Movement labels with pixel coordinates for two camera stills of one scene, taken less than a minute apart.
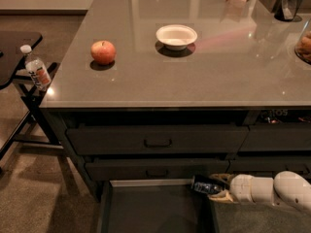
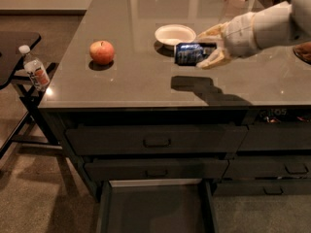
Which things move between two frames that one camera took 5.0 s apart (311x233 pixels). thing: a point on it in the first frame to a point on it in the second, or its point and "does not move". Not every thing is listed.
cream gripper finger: x=224 y=196 to x=218 y=56
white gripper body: x=241 y=187 to x=239 y=36
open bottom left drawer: x=155 y=206 does not move
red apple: x=103 y=51 does not move
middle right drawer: x=269 y=164 does not move
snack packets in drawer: x=283 y=116 does not move
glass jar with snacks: x=303 y=47 does not move
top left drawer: x=157 y=140 does not move
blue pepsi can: x=209 y=183 to x=190 y=53
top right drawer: x=294 y=136 does not move
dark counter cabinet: x=179 y=85 does not move
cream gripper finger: x=224 y=177 to x=219 y=31
